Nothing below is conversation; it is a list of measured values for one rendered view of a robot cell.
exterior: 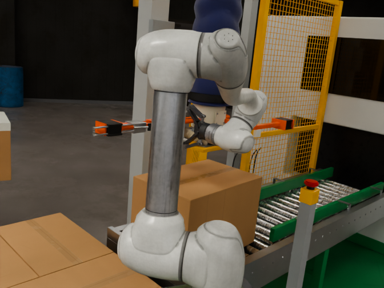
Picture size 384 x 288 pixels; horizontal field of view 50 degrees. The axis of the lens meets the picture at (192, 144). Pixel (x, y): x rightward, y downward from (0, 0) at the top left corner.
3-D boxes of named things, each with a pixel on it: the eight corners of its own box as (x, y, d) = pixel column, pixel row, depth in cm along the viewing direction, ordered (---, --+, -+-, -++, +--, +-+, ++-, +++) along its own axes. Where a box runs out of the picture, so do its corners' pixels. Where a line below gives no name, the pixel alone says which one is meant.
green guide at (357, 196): (379, 190, 350) (381, 180, 348) (391, 194, 342) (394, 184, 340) (268, 240, 240) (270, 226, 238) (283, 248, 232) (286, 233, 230)
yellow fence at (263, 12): (301, 220, 412) (337, 2, 362) (310, 224, 405) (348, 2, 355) (224, 254, 332) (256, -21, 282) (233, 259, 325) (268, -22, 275)
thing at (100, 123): (112, 130, 177) (112, 119, 175) (122, 134, 172) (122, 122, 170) (95, 132, 171) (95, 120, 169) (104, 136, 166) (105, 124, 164)
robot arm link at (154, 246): (179, 292, 122) (109, 280, 126) (189, 268, 138) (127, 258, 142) (203, 27, 110) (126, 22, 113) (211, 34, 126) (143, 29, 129)
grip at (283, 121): (279, 126, 222) (280, 116, 221) (293, 129, 216) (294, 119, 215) (270, 127, 216) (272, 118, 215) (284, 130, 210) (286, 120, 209)
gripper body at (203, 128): (206, 123, 173) (190, 119, 179) (203, 143, 175) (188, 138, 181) (217, 122, 178) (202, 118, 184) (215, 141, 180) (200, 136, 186)
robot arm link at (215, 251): (239, 308, 120) (247, 240, 115) (179, 298, 123) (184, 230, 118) (243, 280, 136) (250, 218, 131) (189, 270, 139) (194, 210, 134)
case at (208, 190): (202, 218, 263) (208, 159, 254) (254, 242, 238) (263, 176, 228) (128, 247, 219) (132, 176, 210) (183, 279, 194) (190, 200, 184)
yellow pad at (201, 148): (232, 140, 224) (234, 132, 223) (247, 145, 217) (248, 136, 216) (188, 148, 200) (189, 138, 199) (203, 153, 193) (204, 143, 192)
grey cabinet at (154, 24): (167, 63, 305) (170, 22, 298) (172, 64, 302) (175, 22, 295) (146, 63, 292) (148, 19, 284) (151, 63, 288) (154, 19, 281)
